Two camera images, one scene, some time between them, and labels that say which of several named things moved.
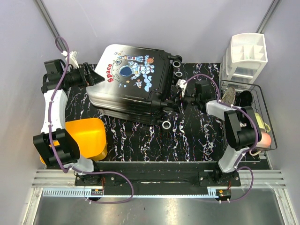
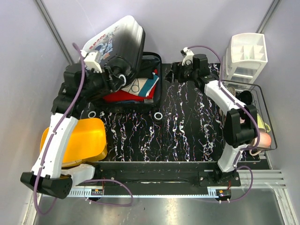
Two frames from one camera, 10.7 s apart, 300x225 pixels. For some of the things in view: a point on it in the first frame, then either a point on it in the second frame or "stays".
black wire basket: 246,94 stays
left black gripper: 92,78 → 110,81
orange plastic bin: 89,135 stays
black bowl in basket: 243,98 stays
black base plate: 158,175 stays
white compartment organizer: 244,60 stays
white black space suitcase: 138,82 → 119,49
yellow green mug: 261,123 stays
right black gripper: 179,100 → 177,68
